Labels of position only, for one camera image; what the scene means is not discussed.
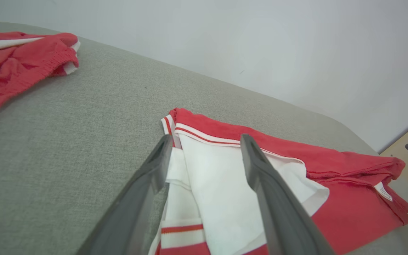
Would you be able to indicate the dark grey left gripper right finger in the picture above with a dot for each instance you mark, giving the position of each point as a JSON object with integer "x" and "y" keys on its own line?
{"x": 285, "y": 219}

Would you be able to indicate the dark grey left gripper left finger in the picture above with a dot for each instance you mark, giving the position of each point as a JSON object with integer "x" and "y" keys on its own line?
{"x": 129, "y": 219}

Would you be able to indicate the red white jersey shirt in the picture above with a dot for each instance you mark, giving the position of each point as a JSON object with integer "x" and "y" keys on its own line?
{"x": 352, "y": 212}

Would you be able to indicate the red white jersey shorts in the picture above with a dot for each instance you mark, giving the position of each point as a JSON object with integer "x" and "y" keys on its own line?
{"x": 12, "y": 67}

